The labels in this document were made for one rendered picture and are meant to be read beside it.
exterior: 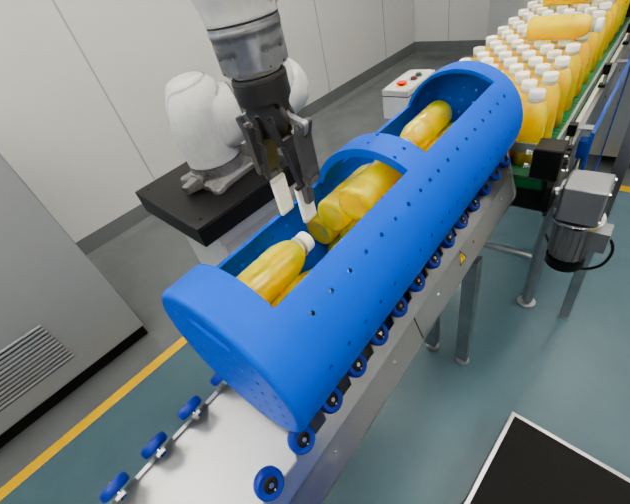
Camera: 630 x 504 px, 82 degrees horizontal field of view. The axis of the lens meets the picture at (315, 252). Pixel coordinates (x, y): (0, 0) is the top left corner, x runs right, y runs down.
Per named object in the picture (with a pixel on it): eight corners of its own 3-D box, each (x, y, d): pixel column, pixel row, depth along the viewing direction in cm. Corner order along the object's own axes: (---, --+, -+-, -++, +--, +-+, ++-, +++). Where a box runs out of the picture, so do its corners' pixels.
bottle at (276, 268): (233, 333, 60) (303, 263, 70) (247, 332, 55) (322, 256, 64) (205, 302, 59) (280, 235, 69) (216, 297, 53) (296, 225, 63)
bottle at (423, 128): (455, 104, 91) (422, 138, 82) (447, 129, 97) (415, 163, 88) (430, 96, 94) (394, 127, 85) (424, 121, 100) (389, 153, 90)
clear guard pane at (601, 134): (554, 256, 136) (591, 134, 105) (599, 156, 176) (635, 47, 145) (556, 256, 136) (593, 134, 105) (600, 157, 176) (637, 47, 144)
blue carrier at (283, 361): (197, 360, 70) (129, 262, 50) (411, 149, 114) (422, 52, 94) (311, 457, 57) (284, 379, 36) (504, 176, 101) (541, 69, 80)
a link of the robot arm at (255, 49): (239, 28, 39) (256, 86, 42) (294, 6, 43) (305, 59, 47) (191, 33, 44) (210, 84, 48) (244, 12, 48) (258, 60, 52)
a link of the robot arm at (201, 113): (182, 156, 108) (144, 81, 93) (237, 134, 113) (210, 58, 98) (194, 178, 97) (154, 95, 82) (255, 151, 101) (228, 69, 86)
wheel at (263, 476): (245, 485, 52) (250, 490, 50) (266, 457, 54) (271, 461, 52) (266, 506, 52) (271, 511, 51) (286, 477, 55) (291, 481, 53)
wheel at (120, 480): (92, 498, 53) (102, 508, 53) (119, 470, 56) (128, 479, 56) (99, 493, 57) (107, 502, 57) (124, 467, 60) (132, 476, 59)
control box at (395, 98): (383, 118, 130) (381, 89, 123) (410, 96, 140) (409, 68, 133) (409, 121, 124) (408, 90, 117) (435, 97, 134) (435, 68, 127)
